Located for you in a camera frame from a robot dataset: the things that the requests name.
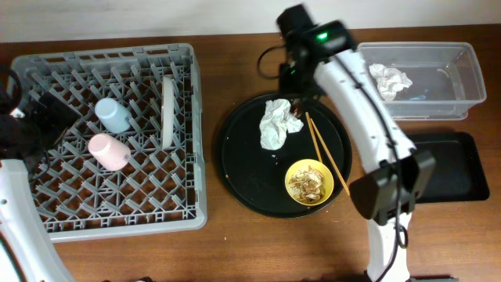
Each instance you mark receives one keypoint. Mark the yellow bowl with food scraps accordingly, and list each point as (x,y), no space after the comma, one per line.
(309,182)

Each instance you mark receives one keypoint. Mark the wooden chopstick left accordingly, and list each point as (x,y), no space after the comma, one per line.
(312,133)

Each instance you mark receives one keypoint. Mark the round black tray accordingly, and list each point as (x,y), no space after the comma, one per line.
(256,177)

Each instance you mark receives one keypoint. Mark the black rectangular tray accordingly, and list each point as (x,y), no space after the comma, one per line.
(458,174)

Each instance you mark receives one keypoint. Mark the grey dishwasher rack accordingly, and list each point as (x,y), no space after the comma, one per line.
(158,191)

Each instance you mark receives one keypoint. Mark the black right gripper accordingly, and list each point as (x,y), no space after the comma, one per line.
(296,92)

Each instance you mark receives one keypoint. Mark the white round plate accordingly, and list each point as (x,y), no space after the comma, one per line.
(167,112)

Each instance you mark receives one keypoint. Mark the small white napkin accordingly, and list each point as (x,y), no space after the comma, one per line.
(390,81)

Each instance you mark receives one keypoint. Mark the pink cup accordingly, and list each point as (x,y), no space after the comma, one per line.
(112,154)

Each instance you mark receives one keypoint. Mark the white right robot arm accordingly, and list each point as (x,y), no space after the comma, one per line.
(396,173)

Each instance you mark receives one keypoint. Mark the wooden chopstick right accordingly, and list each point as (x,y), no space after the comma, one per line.
(332,161)

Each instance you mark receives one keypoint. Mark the wooden chopstick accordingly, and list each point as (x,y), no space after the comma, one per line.
(332,161)
(312,133)

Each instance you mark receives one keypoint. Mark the brown gold snack wrapper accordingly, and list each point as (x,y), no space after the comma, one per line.
(296,107)

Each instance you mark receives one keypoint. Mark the large white napkin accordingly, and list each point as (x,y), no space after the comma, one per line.
(276,123)

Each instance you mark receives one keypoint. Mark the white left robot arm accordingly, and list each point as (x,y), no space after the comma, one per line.
(30,128)

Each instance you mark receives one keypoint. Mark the clear plastic bin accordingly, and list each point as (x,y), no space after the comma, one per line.
(446,78)

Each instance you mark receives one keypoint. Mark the light blue cup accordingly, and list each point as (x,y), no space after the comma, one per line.
(113,116)

